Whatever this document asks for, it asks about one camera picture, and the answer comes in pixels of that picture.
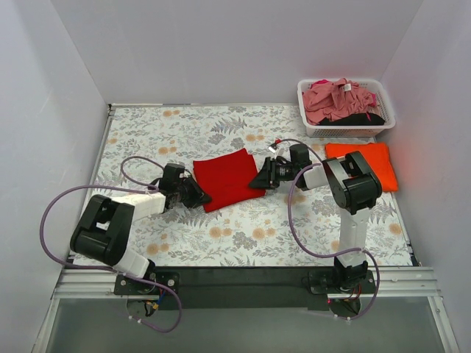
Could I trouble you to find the red t shirt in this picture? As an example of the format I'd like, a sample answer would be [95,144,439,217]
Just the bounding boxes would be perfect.
[193,148,266,213]

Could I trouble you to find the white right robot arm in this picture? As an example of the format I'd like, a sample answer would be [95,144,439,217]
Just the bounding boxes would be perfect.
[249,142,382,293]

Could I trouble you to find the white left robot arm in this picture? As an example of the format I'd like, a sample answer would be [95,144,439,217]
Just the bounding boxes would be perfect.
[70,163,212,294]

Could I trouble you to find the white plastic laundry basket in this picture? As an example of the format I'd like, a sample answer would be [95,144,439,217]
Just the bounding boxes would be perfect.
[297,77,396,138]

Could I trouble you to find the pink garments in basket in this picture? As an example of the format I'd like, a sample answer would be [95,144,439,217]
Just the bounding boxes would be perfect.
[302,78,377,125]

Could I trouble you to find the black garment in basket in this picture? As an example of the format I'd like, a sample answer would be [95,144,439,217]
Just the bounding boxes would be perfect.
[319,113,386,126]

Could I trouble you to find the folded orange t shirt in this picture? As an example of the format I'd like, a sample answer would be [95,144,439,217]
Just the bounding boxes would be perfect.
[325,143,398,193]

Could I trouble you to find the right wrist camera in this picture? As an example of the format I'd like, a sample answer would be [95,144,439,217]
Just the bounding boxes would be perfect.
[268,139,283,157]

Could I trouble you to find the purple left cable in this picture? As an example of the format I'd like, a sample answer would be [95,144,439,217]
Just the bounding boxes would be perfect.
[39,156,183,334]

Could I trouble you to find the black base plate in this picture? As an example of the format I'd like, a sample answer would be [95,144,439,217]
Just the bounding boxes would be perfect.
[113,266,377,312]

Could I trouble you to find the aluminium frame rail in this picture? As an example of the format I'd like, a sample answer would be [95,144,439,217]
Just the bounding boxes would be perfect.
[33,267,459,352]

